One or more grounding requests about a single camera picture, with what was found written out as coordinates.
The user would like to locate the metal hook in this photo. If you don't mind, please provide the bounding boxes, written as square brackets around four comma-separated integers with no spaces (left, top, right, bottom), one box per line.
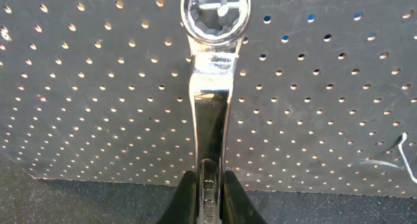
[197,0,242,18]

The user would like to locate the wrench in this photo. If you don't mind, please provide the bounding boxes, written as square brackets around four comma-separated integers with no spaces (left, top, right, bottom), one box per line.
[180,0,252,224]

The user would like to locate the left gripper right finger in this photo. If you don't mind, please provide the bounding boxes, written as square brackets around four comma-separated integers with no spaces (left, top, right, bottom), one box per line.
[220,170,268,224]

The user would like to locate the black pegboard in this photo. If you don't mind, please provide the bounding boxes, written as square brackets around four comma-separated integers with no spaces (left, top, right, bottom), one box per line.
[0,0,417,199]

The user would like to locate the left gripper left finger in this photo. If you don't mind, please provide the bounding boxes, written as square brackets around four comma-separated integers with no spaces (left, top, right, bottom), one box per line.
[155,170,200,224]

